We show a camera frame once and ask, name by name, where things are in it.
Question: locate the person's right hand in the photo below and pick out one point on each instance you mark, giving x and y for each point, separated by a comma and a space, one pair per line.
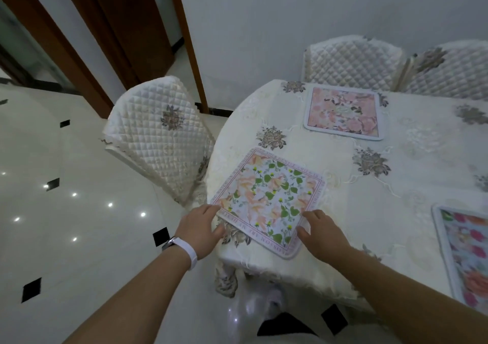
326, 239

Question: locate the person's left hand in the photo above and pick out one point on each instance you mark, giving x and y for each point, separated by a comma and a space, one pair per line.
198, 229

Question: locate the person's right thumb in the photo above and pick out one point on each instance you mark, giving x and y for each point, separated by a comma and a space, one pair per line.
304, 236

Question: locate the person's left thumb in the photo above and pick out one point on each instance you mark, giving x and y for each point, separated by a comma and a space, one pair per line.
219, 231

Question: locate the green leaf floral placemat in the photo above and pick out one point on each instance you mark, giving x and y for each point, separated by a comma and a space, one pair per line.
270, 195

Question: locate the person's left forearm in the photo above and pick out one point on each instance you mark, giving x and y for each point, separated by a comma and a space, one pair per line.
141, 298

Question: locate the person's right forearm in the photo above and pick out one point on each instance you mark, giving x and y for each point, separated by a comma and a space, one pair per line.
411, 305

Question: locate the white wristband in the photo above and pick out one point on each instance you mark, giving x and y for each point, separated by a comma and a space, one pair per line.
186, 249

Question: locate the cream embroidered tablecloth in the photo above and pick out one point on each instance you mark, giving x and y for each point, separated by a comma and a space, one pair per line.
381, 187

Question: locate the chair with quilted white cover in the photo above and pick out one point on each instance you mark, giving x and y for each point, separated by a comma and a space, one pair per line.
350, 63
450, 71
160, 134

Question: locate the pink floral placemat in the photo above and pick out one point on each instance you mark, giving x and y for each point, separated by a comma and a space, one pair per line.
343, 112

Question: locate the bright multicolour floral placemat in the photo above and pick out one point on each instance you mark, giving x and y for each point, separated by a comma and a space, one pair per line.
467, 252

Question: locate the brown wooden door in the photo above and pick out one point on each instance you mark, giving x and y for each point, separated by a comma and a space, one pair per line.
125, 23

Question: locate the brown wooden door frame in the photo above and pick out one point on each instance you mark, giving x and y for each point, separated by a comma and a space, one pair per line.
57, 46
188, 42

